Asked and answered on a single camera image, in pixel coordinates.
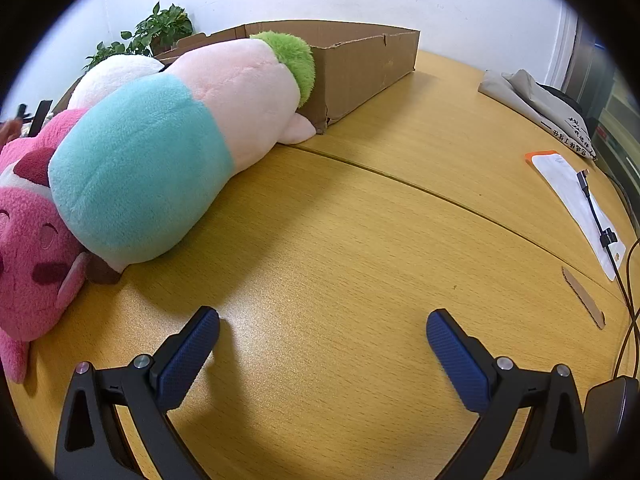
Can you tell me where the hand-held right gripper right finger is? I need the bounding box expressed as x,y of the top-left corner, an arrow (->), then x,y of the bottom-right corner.
426,309 -> 591,480

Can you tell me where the teal pink green plush toy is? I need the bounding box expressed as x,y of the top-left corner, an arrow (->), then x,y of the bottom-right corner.
47,31 -> 318,271

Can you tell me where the green potted plant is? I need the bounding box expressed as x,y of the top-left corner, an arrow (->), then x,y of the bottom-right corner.
82,2 -> 194,72

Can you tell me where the glass door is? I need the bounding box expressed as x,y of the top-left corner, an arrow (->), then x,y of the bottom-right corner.
547,2 -> 640,196

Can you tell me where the black cable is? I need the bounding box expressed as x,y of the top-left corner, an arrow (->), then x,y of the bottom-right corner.
577,170 -> 640,378

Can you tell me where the white round plush toy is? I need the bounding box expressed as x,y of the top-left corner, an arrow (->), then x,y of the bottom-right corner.
67,54 -> 166,111

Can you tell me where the pink bear plush toy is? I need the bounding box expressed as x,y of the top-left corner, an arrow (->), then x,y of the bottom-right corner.
0,107 -> 93,385

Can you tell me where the brown cardboard box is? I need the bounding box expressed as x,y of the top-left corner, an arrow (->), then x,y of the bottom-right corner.
52,20 -> 421,136

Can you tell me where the cardboard strip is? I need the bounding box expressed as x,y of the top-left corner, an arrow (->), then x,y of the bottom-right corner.
561,266 -> 607,331

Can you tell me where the grey folded cloth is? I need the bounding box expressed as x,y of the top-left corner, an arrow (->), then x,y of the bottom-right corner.
477,69 -> 601,163

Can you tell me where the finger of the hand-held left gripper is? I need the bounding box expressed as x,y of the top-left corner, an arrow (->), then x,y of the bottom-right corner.
31,100 -> 53,137

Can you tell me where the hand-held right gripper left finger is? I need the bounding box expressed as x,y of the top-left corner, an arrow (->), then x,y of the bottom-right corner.
54,306 -> 221,480

